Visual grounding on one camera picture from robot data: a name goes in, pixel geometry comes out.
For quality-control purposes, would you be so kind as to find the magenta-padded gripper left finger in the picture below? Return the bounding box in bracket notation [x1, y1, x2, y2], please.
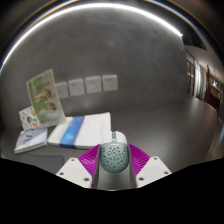
[55, 143, 102, 189]

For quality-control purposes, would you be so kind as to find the white ceiling light strip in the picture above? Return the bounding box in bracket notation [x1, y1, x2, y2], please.
[0, 2, 184, 73]

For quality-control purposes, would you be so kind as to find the green and white perforated mouse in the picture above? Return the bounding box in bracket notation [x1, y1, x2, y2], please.
[98, 130, 130, 174]

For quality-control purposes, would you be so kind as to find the white card with colourful stickers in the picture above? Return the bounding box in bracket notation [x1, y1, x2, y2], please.
[18, 105, 41, 132]

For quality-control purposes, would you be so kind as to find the white book with blue band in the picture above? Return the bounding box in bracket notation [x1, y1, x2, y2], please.
[46, 111, 112, 150]

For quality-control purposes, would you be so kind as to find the grey striped book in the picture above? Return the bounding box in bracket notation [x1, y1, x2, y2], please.
[13, 126, 49, 155]

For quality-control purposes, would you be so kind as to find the green standing leaflet sign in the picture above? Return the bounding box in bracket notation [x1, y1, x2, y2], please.
[26, 68, 67, 128]

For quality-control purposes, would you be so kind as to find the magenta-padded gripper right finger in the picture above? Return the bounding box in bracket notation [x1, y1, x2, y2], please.
[128, 143, 173, 188]

